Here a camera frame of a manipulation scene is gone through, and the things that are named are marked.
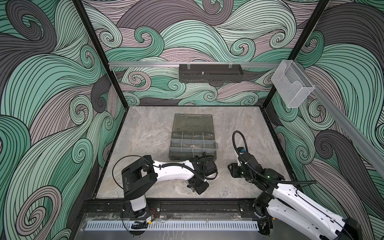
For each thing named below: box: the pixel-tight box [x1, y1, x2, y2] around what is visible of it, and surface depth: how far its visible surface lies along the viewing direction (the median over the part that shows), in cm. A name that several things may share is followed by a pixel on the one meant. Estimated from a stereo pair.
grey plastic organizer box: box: [168, 113, 217, 161], surface depth 103 cm
